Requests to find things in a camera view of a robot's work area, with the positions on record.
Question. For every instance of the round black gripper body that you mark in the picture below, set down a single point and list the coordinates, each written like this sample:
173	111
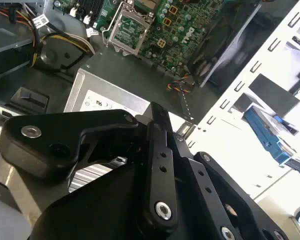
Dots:
102	212

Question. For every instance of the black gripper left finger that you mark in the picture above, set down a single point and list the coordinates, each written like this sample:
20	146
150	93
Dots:
47	140

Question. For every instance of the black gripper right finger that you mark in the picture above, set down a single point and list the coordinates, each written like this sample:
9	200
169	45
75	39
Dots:
215	185

